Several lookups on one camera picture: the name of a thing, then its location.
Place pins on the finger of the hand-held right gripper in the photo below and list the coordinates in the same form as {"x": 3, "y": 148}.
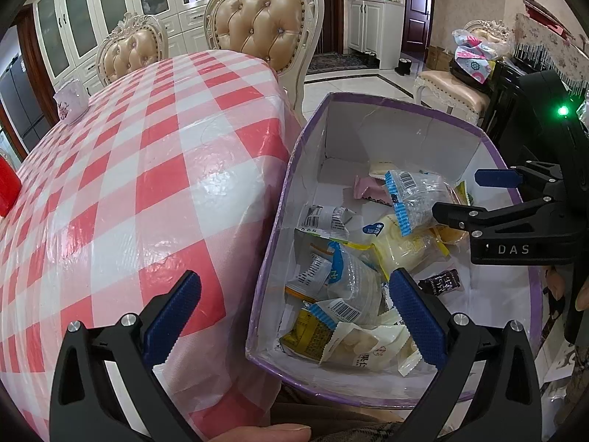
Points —
{"x": 513, "y": 235}
{"x": 497, "y": 178}

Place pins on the floral cloth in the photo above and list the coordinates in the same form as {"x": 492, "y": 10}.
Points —
{"x": 566, "y": 359}

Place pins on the floral lace cover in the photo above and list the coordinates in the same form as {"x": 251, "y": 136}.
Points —
{"x": 547, "y": 32}

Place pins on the patterned rug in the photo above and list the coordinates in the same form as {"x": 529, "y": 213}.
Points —
{"x": 340, "y": 60}

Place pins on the white barcode snack packet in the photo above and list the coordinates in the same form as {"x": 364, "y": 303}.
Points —
{"x": 322, "y": 221}

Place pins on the grey barcode snack packet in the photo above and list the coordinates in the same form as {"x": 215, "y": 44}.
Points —
{"x": 308, "y": 281}

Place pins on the small purple snack packet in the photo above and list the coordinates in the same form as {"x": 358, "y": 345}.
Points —
{"x": 441, "y": 281}

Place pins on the yellow snack packet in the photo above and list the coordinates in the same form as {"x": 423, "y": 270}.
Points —
{"x": 306, "y": 338}

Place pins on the dark wooden door frame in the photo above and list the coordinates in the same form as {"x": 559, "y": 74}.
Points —
{"x": 34, "y": 55}

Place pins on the dark grey refrigerator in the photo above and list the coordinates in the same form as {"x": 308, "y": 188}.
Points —
{"x": 18, "y": 101}

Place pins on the cushioned bench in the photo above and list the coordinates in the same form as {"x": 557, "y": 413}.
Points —
{"x": 453, "y": 92}

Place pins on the white floral ceramic jar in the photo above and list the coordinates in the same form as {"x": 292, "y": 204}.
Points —
{"x": 69, "y": 101}

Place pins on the purple rimmed cardboard box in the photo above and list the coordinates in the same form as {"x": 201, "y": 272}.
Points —
{"x": 464, "y": 147}

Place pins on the white blue-striped barcode packet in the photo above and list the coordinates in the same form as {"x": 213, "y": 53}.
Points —
{"x": 340, "y": 313}

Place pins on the brown pastry packet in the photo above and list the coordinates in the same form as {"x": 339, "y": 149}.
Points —
{"x": 451, "y": 235}

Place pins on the person's right hand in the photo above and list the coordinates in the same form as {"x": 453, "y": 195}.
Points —
{"x": 557, "y": 290}

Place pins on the black boots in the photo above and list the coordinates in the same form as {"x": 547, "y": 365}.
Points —
{"x": 404, "y": 66}

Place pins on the red white checked tablecloth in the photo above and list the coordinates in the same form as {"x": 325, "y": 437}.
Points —
{"x": 138, "y": 193}

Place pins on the grey blue-edged snack packet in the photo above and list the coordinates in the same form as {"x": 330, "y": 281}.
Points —
{"x": 416, "y": 198}

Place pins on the white nut cookie packet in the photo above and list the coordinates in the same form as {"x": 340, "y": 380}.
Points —
{"x": 363, "y": 350}

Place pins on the red thermos jug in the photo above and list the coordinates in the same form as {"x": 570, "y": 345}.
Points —
{"x": 7, "y": 188}

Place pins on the dark wooden door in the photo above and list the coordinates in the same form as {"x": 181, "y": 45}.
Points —
{"x": 418, "y": 9}

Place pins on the cream carved tufted chair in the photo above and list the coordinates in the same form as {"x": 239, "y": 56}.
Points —
{"x": 131, "y": 55}
{"x": 487, "y": 27}
{"x": 262, "y": 23}

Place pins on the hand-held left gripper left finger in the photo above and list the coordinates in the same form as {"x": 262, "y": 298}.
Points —
{"x": 170, "y": 317}

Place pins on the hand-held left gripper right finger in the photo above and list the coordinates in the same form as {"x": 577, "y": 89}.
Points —
{"x": 416, "y": 317}

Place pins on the pale yellow bun packet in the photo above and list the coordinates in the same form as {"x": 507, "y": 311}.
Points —
{"x": 400, "y": 248}

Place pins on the cream wafer packet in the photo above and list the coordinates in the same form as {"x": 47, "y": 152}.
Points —
{"x": 384, "y": 169}

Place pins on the white shoe cabinet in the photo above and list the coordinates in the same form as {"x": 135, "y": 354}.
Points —
{"x": 372, "y": 32}

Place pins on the pink snack packet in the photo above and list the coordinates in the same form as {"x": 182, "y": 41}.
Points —
{"x": 370, "y": 188}

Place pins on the clear blue label snack packet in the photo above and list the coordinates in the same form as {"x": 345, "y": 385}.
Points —
{"x": 356, "y": 281}

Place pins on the floral plastic bag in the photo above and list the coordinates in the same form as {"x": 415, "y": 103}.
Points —
{"x": 476, "y": 53}

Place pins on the black piano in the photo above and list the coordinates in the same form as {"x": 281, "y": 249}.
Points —
{"x": 499, "y": 115}

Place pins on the person's left hand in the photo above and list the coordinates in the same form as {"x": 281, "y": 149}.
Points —
{"x": 271, "y": 433}

